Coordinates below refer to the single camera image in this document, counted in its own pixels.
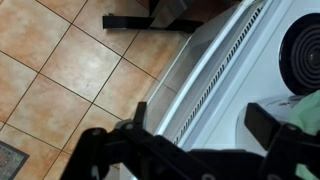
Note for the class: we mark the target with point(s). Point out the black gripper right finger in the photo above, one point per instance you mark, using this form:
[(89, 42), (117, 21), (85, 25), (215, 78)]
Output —
[(262, 125)]

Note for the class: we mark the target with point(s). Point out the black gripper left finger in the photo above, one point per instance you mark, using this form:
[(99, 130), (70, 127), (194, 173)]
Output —
[(139, 116)]

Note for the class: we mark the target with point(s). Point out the white electric stove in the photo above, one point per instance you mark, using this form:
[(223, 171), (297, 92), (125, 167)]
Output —
[(266, 53)]

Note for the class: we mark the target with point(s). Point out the black stand base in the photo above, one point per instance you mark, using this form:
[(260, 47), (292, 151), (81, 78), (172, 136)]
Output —
[(164, 15)]

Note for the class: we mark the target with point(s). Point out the grey floor mat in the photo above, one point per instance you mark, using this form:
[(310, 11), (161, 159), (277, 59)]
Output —
[(11, 161)]

